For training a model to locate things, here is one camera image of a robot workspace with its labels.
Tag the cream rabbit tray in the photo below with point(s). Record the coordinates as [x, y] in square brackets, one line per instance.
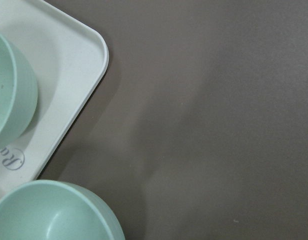
[69, 59]

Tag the green bowl near pink bowl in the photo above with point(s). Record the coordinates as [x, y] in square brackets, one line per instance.
[56, 210]

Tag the green bowl on tray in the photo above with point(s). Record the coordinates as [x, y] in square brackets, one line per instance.
[18, 92]

